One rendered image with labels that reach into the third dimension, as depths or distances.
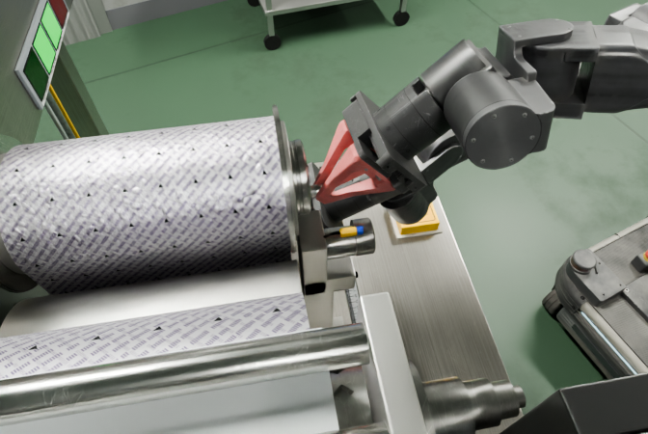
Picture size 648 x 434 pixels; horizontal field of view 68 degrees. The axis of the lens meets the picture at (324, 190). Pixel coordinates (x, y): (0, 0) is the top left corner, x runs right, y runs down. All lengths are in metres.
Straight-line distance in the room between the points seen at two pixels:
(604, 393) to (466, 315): 0.61
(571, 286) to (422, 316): 0.98
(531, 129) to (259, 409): 0.28
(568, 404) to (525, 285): 1.76
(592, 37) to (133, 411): 0.42
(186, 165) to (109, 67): 2.46
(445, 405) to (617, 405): 0.10
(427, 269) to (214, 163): 0.50
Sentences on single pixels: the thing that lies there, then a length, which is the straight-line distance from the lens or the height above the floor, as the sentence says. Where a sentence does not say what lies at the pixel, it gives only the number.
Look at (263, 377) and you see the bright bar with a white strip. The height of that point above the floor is 1.45.
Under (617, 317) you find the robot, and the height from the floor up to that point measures 0.24.
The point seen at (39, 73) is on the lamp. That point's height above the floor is 1.18.
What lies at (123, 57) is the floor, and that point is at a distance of 2.92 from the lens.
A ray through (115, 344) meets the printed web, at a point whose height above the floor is 1.40.
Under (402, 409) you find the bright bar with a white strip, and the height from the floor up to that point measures 1.46.
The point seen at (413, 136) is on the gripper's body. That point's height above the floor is 1.31.
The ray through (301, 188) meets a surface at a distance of 0.45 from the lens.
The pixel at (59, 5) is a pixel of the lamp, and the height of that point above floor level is 1.18.
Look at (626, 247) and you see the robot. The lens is 1.90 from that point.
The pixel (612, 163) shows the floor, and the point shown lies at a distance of 2.51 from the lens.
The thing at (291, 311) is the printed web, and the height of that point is 1.40.
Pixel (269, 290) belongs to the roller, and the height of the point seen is 1.23.
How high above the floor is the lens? 1.62
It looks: 52 degrees down
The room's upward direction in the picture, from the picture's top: straight up
